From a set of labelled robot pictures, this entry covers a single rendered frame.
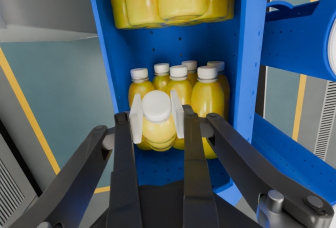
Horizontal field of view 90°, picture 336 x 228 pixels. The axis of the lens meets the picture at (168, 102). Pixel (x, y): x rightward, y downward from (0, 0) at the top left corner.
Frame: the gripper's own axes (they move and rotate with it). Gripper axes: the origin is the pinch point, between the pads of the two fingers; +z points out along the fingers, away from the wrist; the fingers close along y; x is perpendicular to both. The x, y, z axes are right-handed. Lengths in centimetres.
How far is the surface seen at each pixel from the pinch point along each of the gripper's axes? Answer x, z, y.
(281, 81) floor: -38, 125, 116
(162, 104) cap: 0.0, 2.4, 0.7
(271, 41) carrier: 4, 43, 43
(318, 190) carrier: -56, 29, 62
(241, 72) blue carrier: 2.8, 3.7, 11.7
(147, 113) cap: -0.8, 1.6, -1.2
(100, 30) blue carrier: 9.9, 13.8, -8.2
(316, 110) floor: -72, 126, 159
